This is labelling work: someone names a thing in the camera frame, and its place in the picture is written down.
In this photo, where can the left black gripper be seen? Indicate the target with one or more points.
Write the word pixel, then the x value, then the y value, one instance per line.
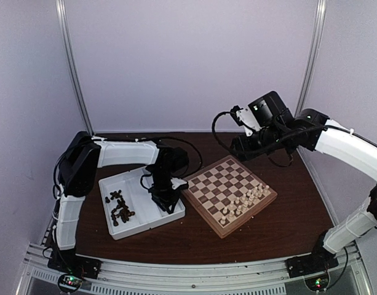
pixel 166 200

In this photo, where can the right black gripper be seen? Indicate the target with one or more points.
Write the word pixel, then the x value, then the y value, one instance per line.
pixel 245 152

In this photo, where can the white plastic compartment tray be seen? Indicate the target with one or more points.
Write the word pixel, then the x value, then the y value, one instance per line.
pixel 147 214

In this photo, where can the light chess pawn piece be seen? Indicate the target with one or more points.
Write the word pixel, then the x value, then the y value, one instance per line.
pixel 266 190

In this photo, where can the wooden chess board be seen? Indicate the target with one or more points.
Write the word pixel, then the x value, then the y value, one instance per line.
pixel 217 185

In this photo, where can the light chess queen piece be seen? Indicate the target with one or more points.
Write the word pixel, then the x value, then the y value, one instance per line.
pixel 238 210

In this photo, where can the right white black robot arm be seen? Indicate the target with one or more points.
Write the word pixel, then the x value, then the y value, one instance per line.
pixel 269 125

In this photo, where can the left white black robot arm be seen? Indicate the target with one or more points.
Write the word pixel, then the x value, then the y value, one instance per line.
pixel 76 169

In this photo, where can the pile of dark chess pieces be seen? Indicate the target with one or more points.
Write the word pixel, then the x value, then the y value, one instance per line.
pixel 121 210

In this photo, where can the left controller board with LEDs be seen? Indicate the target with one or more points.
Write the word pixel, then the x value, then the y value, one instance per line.
pixel 69 283

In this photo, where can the controller board with leds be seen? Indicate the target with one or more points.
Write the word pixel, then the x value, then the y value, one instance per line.
pixel 317 284
pixel 69 283

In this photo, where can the right controller board with LEDs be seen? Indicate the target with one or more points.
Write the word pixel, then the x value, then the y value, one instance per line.
pixel 317 284

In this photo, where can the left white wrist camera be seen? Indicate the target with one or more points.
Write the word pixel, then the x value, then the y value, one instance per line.
pixel 178 183

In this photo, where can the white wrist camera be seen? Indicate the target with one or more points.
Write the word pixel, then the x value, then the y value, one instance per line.
pixel 178 183
pixel 244 117

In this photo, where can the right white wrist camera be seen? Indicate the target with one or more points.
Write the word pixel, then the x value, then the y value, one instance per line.
pixel 244 117

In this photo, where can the front aluminium frame rail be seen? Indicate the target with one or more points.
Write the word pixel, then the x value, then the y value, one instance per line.
pixel 261 277

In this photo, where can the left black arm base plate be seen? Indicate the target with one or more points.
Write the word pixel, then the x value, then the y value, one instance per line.
pixel 81 267

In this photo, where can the right aluminium frame post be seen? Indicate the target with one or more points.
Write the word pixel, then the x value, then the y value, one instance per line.
pixel 317 33

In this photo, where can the aluminium frame post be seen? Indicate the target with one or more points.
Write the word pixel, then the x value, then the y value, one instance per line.
pixel 317 33
pixel 73 73

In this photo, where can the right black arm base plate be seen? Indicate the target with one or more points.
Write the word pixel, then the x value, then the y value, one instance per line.
pixel 309 264

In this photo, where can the left aluminium frame post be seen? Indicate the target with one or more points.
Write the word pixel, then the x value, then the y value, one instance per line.
pixel 73 73

